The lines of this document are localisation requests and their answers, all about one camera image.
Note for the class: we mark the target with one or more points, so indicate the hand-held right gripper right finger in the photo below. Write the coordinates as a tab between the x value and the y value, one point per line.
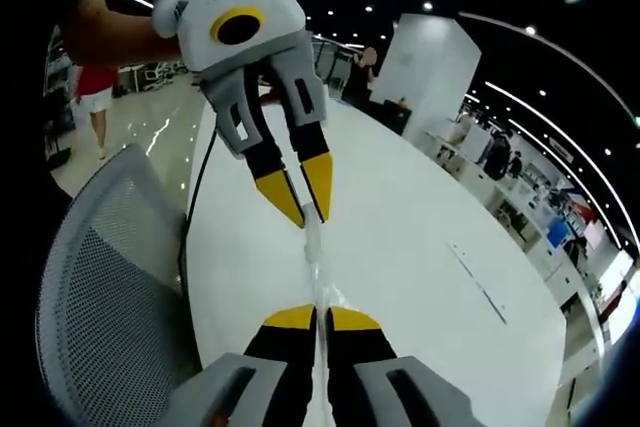
360	362

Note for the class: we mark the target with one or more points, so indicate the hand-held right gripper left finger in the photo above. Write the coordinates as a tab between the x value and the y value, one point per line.
280	362

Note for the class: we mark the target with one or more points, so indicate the clear food packaging bag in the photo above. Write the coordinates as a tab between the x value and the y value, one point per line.
312	242

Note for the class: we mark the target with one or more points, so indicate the white square pillar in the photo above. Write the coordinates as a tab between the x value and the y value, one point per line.
425	67

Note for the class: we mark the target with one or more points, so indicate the white mesh office chair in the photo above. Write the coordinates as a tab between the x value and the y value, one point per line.
110	297

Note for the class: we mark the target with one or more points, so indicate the row of white cabinets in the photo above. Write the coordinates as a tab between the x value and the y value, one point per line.
505	207

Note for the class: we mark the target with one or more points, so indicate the blue box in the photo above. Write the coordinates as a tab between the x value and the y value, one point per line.
560	234

